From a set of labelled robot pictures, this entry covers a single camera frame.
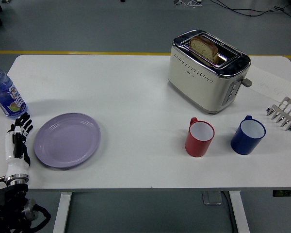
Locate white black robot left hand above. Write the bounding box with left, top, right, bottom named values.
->
left=4, top=112, right=34, bottom=179

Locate lilac round plate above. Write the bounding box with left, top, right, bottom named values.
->
left=33, top=112, right=101, bottom=170

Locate white table leg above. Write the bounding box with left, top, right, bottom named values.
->
left=228, top=190, right=251, bottom=233
left=52, top=191, right=72, bottom=233

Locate clear blue-label water bottle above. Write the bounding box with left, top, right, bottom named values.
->
left=0, top=60, right=28, bottom=120

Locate red mug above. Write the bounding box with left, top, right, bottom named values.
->
left=184, top=117, right=215, bottom=158

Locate cream chrome toaster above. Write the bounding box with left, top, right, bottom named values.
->
left=167, top=29, right=253, bottom=115

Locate brown bread slice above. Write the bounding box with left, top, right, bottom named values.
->
left=190, top=35, right=220, bottom=63

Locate blue mug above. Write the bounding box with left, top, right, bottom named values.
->
left=230, top=115, right=267, bottom=156

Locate white paper sheet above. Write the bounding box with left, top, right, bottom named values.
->
left=245, top=65, right=291, bottom=102

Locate black table control panel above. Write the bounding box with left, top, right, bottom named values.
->
left=272, top=190, right=291, bottom=198

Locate silver metal toast rack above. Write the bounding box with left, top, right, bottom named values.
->
left=266, top=96, right=291, bottom=132

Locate grey under-table bracket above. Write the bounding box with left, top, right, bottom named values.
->
left=202, top=191, right=224, bottom=206

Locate white floor cable bundle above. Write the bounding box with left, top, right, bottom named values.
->
left=173, top=0, right=203, bottom=8

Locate black floor cable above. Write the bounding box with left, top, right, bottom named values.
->
left=210, top=0, right=291, bottom=19

